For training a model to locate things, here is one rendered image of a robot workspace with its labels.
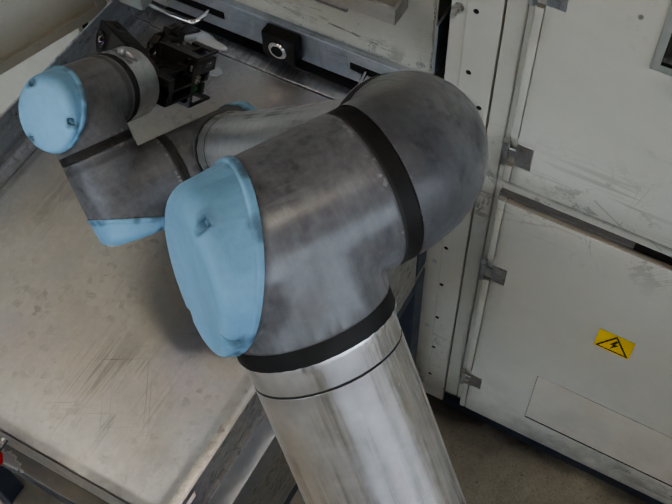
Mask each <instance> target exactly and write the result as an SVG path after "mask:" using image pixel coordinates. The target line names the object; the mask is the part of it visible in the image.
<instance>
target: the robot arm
mask: <svg viewBox="0 0 672 504"><path fill-rule="evenodd" d="M95 42H96V51H97V52H98V54H95V55H92V56H89V57H86V58H82V59H79V60H76V61H73V62H70V63H67V64H64V65H56V66H52V67H50V68H48V69H46V70H45V71H44V72H41V73H39V74H37V75H35V76H33V77H32V78H30V79H29V80H28V81H27V82H26V84H25V85H24V87H23V89H22V91H21V93H20V97H19V103H18V111H19V118H20V122H21V125H22V128H23V130H24V132H25V134H26V135H27V137H28V138H29V139H30V141H31V142H32V143H33V144H34V145H35V146H36V147H38V148H39V149H41V150H43V151H45V152H48V153H52V154H56V156H57V158H58V160H59V162H60V164H61V166H62V168H63V170H64V172H65V174H66V176H67V178H68V180H69V182H70V184H71V186H72V188H73V191H74V193H75V195H76V197H77V199H78V201H79V203H80V205H81V207H82V209H83V211H84V213H85V215H86V217H87V219H88V220H87V223H88V224H90V225H91V227H92V228H93V230H94V232H95V234H96V236H97V238H98V239H99V241H100V242H101V243H102V244H103V245H105V246H110V247H114V246H119V245H123V244H126V243H129V242H133V241H136V240H138V239H141V238H144V237H147V236H149V235H152V234H154V233H156V232H158V231H161V230H164V229H165V235H166V241H167V246H168V251H169V255H170V259H171V263H172V267H173V270H174V274H175V277H176V280H177V283H178V286H179V289H180V292H181V294H182V297H183V299H184V302H185V304H186V307H187V308H188V309H189V310H190V312H191V315H192V318H193V322H194V324H195V326H196V328H197V330H198V332H199V333H200V335H201V337H202V338H203V340H204V341H205V343H206V344H207V346H208V347H209V348H210V349H211V350H212V351H213V352H214V353H215V354H217V355H218V356H221V357H230V356H231V357H237V359H238V361H239V363H240V366H241V367H242V368H243V369H244V370H245V371H246V372H248V374H249V376H250V378H251V380H252V383H253V385H254V387H255V390H256V392H257V394H258V396H259V399H260V401H261V403H262V406H263V408H264V410H265V413H266V415H267V417H268V419H269V422H270V424H271V426H272V429H273V431H274V433H275V435H276V438H277V440H278V442H279V445H280V447H281V449H282V451H283V454H284V456H285V458H286V461H287V463H288V465H289V467H290V470H291V472H292V474H293V477H294V479H295V481H296V483H297V486H298V488H299V490H300V493H301V495H302V497H303V500H304V502H305V504H467V503H466V500H465V497H464V495H463V492H462V489H461V487H460V484H459V481H458V479H457V476H456V473H455V471H454V468H453V465H452V463H451V460H450V457H449V454H448V452H447V449H446V446H445V444H444V441H443V438H442V436H441V433H440V430H439V428H438V425H437V422H436V419H435V417H434V414H433V411H432V409H431V406H430V403H429V401H428V398H427V395H426V393H425V390H424V387H423V384H422V382H421V379H420V376H419V374H418V371H417V368H416V366H415V363H414V360H413V358H412V355H411V352H410V349H409V347H408V344H407V341H406V339H405V336H404V333H403V331H402V328H401V325H400V323H399V320H398V317H397V314H396V307H397V304H396V301H395V298H394V295H393V293H392V290H391V287H390V284H389V281H388V278H387V272H388V271H390V270H392V269H394V268H396V267H398V266H400V265H401V264H403V263H405V262H407V261H409V260H411V259H412V258H414V257H416V256H417V255H419V254H421V253H422V252H424V251H426V250H427V249H429V248H430V247H432V246H433V245H435V244H436V243H438V242H439V241H440V240H442V239H443V238H444V237H445V236H446V235H447V234H448V233H449V232H451V231H452V230H453V229H454V228H455V227H456V226H457V225H458V224H459V223H460V222H461V221H462V220H463V218H464V217H465V216H466V215H467V213H468V212H469V211H470V209H471V208H472V207H473V205H474V203H475V201H476V199H477V198H478V196H479V194H480V191H481V189H482V187H483V184H484V181H485V177H486V174H487V170H488V159H489V151H488V138H487V133H486V130H485V127H484V124H483V121H482V118H481V116H480V115H479V113H478V111H477V109H476V107H475V105H474V104H473V103H472V102H471V101H470V99H469V98H468V97H467V96H466V95H465V93H463V92H462V91H461V90H460V89H458V88H457V87H456V86H455V85H453V84H452V83H450V82H448V81H446V80H444V79H442V78H440V77H438V76H436V75H433V74H430V73H426V72H422V71H396V72H390V73H384V74H380V75H377V76H374V77H371V78H368V79H366V80H365V81H363V82H361V83H359V84H358V85H357V86H355V87H354V88H353V89H352V90H351V91H350V92H349V93H348V94H347V95H346V96H345V97H344V98H343V99H337V100H329V101H321V102H313V103H306V104H298V105H290V106H282V107H274V108H266V109H258V110H257V109H256V108H255V107H254V106H252V105H250V104H249V103H248V102H245V101H237V102H234V103H228V104H225V105H223V106H221V107H220V108H218V110H215V111H213V112H211V113H209V114H207V115H204V116H202V117H200V118H198V119H196V120H193V121H191V122H189V123H187V124H185V125H182V126H180V127H178V128H176V129H174V130H171V131H169V132H167V133H165V134H163V135H160V136H158V137H156V138H154V139H152V140H149V141H147V142H145V143H143V144H140V145H137V143H136V141H135V139H134V137H133V135H132V133H131V131H130V128H129V126H128V124H127V123H128V122H131V121H133V120H135V119H138V118H140V117H142V116H144V115H146V114H148V113H150V112H151V111H152V109H153V108H154V107H155V106H156V104H158V105H160V106H162V107H168V106H170V105H172V104H175V103H178V104H181V105H183V106H185V107H187V108H190V107H193V106H195V105H197V104H199V103H202V102H204V101H206V100H208V99H210V96H207V95H205V94H203V93H204V87H205V83H204V82H202V81H206V80H208V75H212V76H220V75H222V73H223V71H222V70H221V69H220V68H219V67H217V66H216V65H215V64H216V59H217V57H215V56H213V55H214V54H217V53H219V51H226V50H227V47H226V46H225V45H223V44H222V43H220V42H218V41H216V40H215V39H214V37H213V36H212V35H211V34H209V33H206V32H204V31H202V30H200V29H197V28H195V27H192V26H190V25H188V24H186V23H183V22H175V23H172V24H171V25H169V26H164V28H163V31H160V32H158V33H157V34H156V33H154V35H153V36H152V37H151V38H150V40H149V41H148V43H147V48H146V49H145V48H144V47H143V46H142V45H141V44H140V43H139V42H138V41H137V40H136V39H135V38H134V37H133V36H132V35H131V34H130V33H129V32H128V31H127V30H126V29H125V28H124V27H123V26H122V25H121V24H120V23H119V22H118V21H106V20H100V25H99V29H98V30H97V34H96V41H95ZM193 95H194V96H196V97H198V98H201V99H200V100H197V101H195V102H192V97H193ZM186 99H187V100H186ZM132 137H133V138H132Z"/></svg>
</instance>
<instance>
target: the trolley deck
mask: <svg viewBox="0 0 672 504"><path fill-rule="evenodd" d="M213 56H215V57H217V59H216V64H215V65H216V66H217V67H219V68H220V69H221V70H222V71H223V73H222V75H220V76H212V75H208V80H206V81H202V82H204V83H205V87H204V93H203V94H205V95H207V96H210V99H208V100H206V101H204V102H202V103H199V104H197V105H195V106H193V107H190V108H187V107H185V106H183V105H181V104H178V103H175V104H172V105H170V106H168V107H162V106H160V105H158V104H156V106H155V107H154V108H153V109H152V111H151V112H150V113H148V114H146V115H144V116H142V117H140V118H138V119H135V120H133V121H131V122H128V123H127V124H128V126H129V128H130V131H131V133H132V135H133V137H134V139H135V141H136V143H137V145H140V144H143V143H145V142H147V141H149V140H152V139H154V138H156V137H158V136H160V135H163V134H165V133H167V132H169V131H171V130H174V129H176V128H178V127H180V126H182V125H185V124H187V123H189V122H191V121H193V120H196V119H198V118H200V117H202V116H204V115H207V114H209V113H211V112H213V111H215V110H218V108H220V107H221V106H223V105H225V104H228V103H234V102H237V101H245V102H248V103H249V104H250V105H252V106H254V107H255V108H256V109H257V110H258V109H266V108H274V107H282V106H290V105H298V104H306V103H313V102H321V101H329V100H331V99H329V98H326V97H324V96H321V95H319V94H316V93H314V92H312V91H309V90H307V89H304V88H302V87H299V86H297V85H294V84H292V83H289V82H287V81H284V80H282V79H280V78H277V77H275V76H272V75H270V74H267V73H265V72H262V71H260V70H257V69H255V68H253V67H250V66H248V65H245V64H243V63H240V62H238V61H235V60H233V59H230V58H228V57H225V56H223V55H221V54H218V53H217V54H214V55H213ZM133 137H132V138H133ZM87 220H88V219H87V217H86V215H85V213H84V211H83V209H82V207H81V205H80V203H79V201H78V199H77V197H76V195H75V193H74V191H73V188H72V186H71V184H70V182H69V180H68V178H67V176H66V174H65V172H64V170H63V168H62V166H61V164H60V162H59V160H58V158H57V156H56V154H52V153H48V152H45V151H43V150H41V149H39V148H38V149H37V150H36V151H35V152H34V153H33V154H32V155H31V156H30V157H29V159H28V160H27V161H26V162H25V163H24V164H23V165H22V166H21V167H20V168H19V170H18V171H17V172H16V173H15V174H14V175H13V176H12V177H11V178H10V179H9V181H8V182H7V183H6V184H5V185H4V186H3V187H2V188H1V189H0V439H1V438H2V437H4V438H6V439H7V440H8V442H7V445H9V446H11V447H12V448H14V449H16V450H18V451H19V452H21V453H23V454H25V455H26V456H28V457H30V458H31V459H33V460H35V461H37V462H38V463H40V464H42V465H44V466H45V467H47V468H49V469H50V470H52V471H54V472H56V473H57V474H59V475H61V476H63V477H64V478H66V479H68V480H69V481H71V482H73V483H75V484H76V485H78V486H80V487H81V488H83V489H85V490H87V491H88V492H90V493H92V494H94V495H95V496H97V497H99V498H100V499H102V500H104V501H106V502H107V503H109V504H169V503H170V501H171V500H172V498H173V497H174V495H175V494H176V492H177V491H178V489H179V488H180V486H181V485H182V483H183V482H184V480H185V479H186V477H187V476H188V474H189V473H190V471H191V470H192V468H193V467H194V465H195V464H196V462H197V461H198V459H199V458H200V456H201V455H202V453H203V452H204V450H205V449H206V447H207V446H208V444H209V443H210V441H211V440H212V438H213V437H214V435H215V434H216V432H217V431H218V429H219V427H220V426H221V424H222V423H223V421H224V420H225V418H226V417H227V415H228V414H229V412H230V411H231V409H232V408H233V406H234V405H235V403H236V402H237V400H238V399H239V397H240V396H241V394H242V393H243V391H244V390H245V388H246V387H247V385H248V384H249V382H250V381H251V378H250V376H249V374H248V372H246V371H245V370H244V369H243V368H242V367H241V366H240V363H239V361H238V359H237V357H231V356H230V357H221V356H218V355H217V354H215V353H214V352H213V351H212V350H211V349H210V348H209V347H208V346H207V344H206V343H205V341H204V340H203V338H202V337H201V335H200V333H199V332H198V330H197V328H196V326H195V324H194V322H193V318H192V315H191V312H190V310H189V309H188V308H187V307H186V304H185V302H184V299H183V297H182V294H181V292H180V289H179V286H178V283H177V280H176V277H175V274H174V270H173V267H172V263H171V259H170V255H169V251H168V246H167V241H166V235H165V229H164V230H161V231H158V232H156V233H154V234H152V235H149V236H147V237H144V238H141V239H138V240H136V241H133V242H129V243H126V244H123V245H119V246H114V247H110V246H105V245H103V244H102V243H101V242H100V241H99V239H98V238H97V236H96V234H95V232H94V230H93V228H92V227H91V225H90V224H88V223H87ZM280 451H281V447H280V445H279V442H278V440H277V438H276V435H275V433H274V431H273V429H272V426H271V424H270V422H269V419H268V417H267V415H266V414H265V415H264V417H263V419H262V420H261V422H260V423H259V425H258V426H257V428H256V429H255V431H254V433H253V434H252V436H251V437H250V439H249V440H248V442H247V443H246V445H245V447H244V448H243V450H242V451H241V453H240V454H239V456H238V458H237V459H236V461H235V462H234V464H233V465H232V467H231V468H230V470H229V472H228V473H227V475H226V476H225V478H224V479H223V481H222V482H221V484H220V486H219V487H218V489H217V490H216V492H215V493H214V495H213V497H212V498H211V500H210V501H209V503H208V504H248V503H249V501H250V499H251V498H252V496H253V494H254V493H255V491H256V490H257V488H258V486H259V485H260V483H261V482H262V480H263V478H264V477H265V475H266V473H267V472H268V470H269V469H270V467H271V465H272V464H273V462H274V461H275V459H276V457H277V456H278V454H279V452H280Z"/></svg>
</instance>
